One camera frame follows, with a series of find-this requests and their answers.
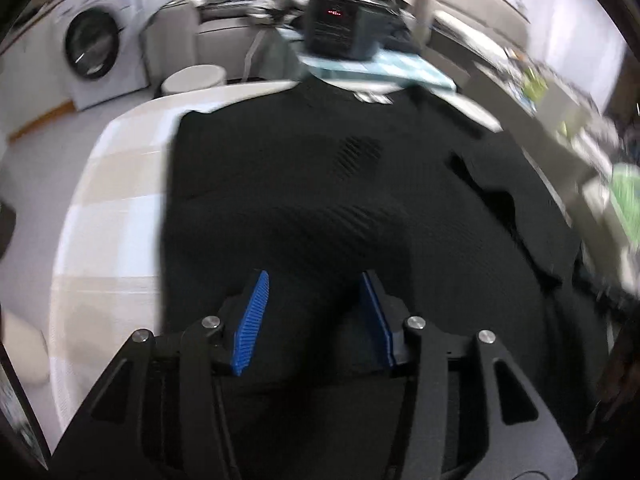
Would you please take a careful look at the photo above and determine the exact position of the black device with red display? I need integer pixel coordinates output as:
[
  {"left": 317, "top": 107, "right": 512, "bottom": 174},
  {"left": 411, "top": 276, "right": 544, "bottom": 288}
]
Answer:
[{"left": 302, "top": 0, "right": 381, "bottom": 58}]

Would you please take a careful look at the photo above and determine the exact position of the black knit sweater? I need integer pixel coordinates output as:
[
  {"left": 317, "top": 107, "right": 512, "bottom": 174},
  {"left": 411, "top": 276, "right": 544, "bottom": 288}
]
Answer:
[{"left": 160, "top": 77, "right": 621, "bottom": 466}]

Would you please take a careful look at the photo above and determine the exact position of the beige sofa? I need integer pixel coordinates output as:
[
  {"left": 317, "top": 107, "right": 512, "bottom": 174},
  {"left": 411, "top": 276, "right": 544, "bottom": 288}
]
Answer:
[{"left": 145, "top": 0, "right": 301, "bottom": 86}]

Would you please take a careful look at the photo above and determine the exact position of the white round stool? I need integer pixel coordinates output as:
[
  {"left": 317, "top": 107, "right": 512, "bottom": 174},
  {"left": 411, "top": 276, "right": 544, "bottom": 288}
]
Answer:
[{"left": 161, "top": 64, "right": 228, "bottom": 97}]

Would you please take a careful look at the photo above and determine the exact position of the white washing machine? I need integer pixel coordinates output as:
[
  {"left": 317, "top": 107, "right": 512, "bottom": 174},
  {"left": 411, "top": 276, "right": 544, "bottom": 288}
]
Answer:
[{"left": 54, "top": 0, "right": 151, "bottom": 111}]

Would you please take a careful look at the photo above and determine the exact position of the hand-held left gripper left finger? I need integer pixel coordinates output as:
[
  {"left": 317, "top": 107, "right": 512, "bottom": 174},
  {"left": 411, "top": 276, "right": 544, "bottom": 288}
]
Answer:
[{"left": 50, "top": 270, "right": 271, "bottom": 480}]

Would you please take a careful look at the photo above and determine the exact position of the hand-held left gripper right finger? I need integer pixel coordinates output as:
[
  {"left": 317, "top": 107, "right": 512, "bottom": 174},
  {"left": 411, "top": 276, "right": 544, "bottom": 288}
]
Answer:
[{"left": 360, "top": 270, "right": 581, "bottom": 480}]

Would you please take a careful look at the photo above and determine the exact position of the green cloth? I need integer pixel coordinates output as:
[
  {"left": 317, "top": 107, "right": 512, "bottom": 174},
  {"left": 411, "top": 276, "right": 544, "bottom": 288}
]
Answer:
[{"left": 607, "top": 162, "right": 640, "bottom": 241}]

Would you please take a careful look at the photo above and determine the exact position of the white checked table cloth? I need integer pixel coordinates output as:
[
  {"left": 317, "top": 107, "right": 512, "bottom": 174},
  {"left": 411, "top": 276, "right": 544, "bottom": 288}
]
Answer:
[{"left": 47, "top": 80, "right": 506, "bottom": 441}]

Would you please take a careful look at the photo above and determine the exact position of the light blue cloth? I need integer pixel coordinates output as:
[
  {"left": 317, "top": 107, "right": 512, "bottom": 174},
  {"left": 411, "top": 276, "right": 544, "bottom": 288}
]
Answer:
[{"left": 300, "top": 52, "right": 458, "bottom": 96}]

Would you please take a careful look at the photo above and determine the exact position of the grey-green hanging cloth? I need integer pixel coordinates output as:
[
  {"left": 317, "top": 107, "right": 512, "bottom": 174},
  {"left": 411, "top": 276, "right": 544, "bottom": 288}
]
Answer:
[{"left": 245, "top": 27, "right": 306, "bottom": 83}]

